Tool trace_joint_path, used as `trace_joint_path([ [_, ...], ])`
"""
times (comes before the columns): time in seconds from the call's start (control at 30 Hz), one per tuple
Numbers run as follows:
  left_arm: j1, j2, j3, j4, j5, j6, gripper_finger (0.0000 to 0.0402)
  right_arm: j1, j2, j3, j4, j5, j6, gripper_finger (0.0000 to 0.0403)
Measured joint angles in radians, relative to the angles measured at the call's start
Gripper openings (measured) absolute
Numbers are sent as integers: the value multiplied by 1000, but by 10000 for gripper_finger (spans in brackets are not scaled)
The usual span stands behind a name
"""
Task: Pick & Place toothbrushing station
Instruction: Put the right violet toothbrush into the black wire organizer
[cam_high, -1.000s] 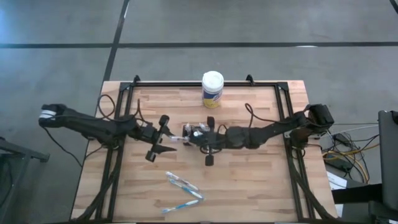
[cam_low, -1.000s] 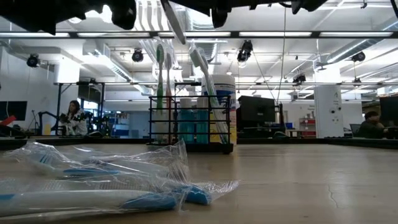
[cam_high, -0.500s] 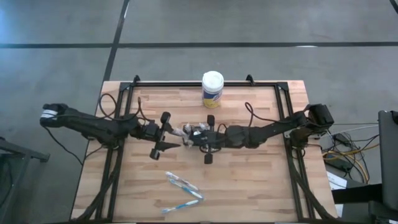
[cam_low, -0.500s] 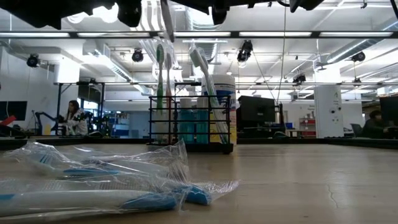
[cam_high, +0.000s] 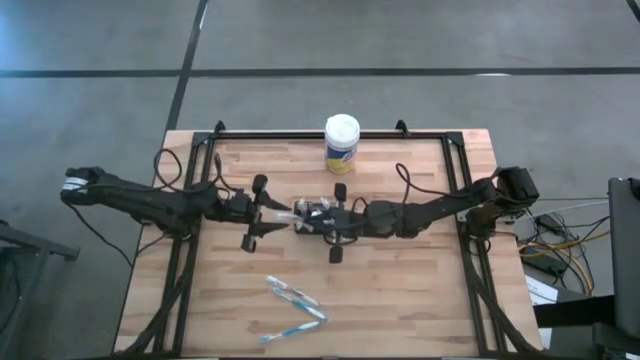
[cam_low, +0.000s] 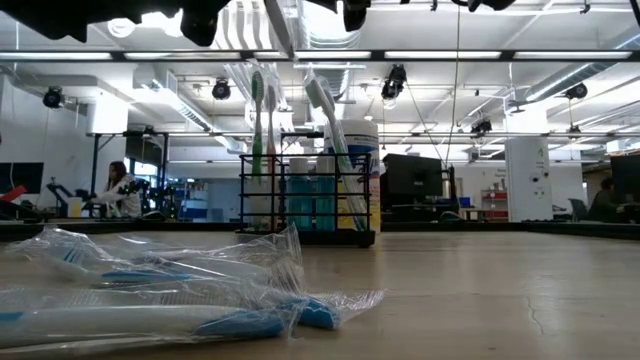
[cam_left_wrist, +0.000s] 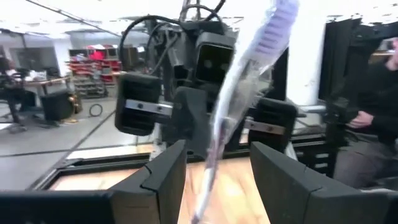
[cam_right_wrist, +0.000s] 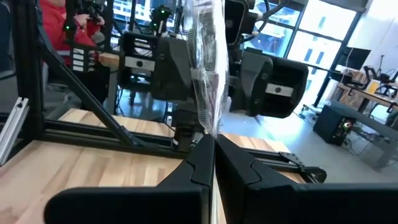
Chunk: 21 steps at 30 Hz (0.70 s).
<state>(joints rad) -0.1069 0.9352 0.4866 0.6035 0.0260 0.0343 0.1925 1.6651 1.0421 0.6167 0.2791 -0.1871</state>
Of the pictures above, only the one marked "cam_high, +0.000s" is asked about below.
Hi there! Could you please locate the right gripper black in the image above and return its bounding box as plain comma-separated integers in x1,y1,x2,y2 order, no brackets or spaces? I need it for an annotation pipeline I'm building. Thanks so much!
305,183,409,265

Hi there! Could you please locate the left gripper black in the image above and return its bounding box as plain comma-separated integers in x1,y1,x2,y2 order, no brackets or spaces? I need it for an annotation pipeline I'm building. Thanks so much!
222,174,292,253

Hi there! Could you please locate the white blue wipes canister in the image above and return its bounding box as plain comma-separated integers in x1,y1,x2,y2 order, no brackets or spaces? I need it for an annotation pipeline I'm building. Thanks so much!
323,113,361,175

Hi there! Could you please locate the black power brick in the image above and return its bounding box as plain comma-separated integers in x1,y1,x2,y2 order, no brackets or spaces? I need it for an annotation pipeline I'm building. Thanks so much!
523,252,569,277

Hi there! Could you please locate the white paper sheet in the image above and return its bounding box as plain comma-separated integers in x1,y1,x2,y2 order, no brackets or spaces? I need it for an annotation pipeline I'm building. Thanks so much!
523,274,560,307

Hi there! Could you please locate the black metal stand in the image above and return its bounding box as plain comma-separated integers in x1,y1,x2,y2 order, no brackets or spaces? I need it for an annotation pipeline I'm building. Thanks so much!
0,219,81,360

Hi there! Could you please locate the black beam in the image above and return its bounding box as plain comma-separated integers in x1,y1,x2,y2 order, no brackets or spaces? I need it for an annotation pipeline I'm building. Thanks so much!
532,294,616,329

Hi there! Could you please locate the black flat screen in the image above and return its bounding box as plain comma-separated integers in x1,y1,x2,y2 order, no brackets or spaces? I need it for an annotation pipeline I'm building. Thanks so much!
607,176,640,341

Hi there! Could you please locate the black wire caddy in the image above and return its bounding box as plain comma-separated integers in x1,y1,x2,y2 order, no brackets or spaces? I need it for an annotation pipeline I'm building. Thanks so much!
293,198,346,235

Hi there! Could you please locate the black aluminium table frame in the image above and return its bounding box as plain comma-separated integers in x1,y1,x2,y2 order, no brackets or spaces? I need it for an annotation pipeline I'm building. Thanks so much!
117,119,539,359

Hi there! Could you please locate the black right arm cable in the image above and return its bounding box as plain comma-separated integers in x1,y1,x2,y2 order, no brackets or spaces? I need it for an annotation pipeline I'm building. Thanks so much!
395,162,481,201

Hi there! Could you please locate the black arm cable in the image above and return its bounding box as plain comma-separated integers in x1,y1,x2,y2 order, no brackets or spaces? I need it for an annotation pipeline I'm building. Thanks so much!
395,162,481,201
152,147,242,195

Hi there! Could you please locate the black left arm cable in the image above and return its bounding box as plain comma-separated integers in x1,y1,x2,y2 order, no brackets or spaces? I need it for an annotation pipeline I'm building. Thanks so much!
152,147,242,195

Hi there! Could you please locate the yellow cable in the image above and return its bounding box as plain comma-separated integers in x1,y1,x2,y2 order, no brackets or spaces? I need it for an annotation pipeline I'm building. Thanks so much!
517,229,612,296

